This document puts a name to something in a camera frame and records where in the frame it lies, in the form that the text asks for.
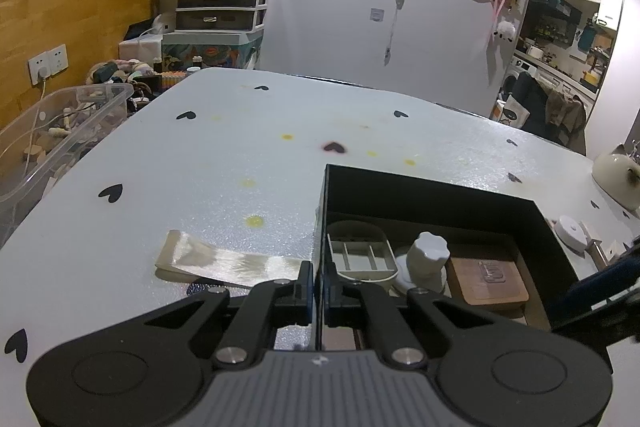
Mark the white washing machine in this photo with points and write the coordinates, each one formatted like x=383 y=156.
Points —
x=517 y=74

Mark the white wall switch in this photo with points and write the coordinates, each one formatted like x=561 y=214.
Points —
x=376 y=14

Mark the clear plastic storage bin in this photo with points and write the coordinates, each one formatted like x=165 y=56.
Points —
x=60 y=132

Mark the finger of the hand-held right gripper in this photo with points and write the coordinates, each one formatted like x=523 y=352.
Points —
x=600 y=279

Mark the chair with draped clothes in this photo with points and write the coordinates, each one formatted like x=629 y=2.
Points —
x=550 y=109

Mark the white round disc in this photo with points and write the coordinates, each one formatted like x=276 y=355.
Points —
x=572 y=231

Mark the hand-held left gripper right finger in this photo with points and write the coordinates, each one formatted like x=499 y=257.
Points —
x=330 y=294

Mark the square wooden block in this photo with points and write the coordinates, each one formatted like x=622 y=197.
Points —
x=487 y=281

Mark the white box device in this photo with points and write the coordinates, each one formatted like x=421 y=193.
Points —
x=150 y=29

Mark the white wall socket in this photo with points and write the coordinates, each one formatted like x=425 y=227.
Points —
x=47 y=63

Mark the black box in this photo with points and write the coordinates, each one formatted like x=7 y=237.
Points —
x=425 y=192

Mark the white hanging plush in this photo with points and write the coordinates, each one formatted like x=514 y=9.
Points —
x=505 y=32

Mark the pile of soft toys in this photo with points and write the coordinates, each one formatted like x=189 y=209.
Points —
x=120 y=72

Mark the white knob-shaped bottle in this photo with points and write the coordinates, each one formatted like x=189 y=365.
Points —
x=425 y=262

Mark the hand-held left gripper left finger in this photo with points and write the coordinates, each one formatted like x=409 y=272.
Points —
x=307 y=294

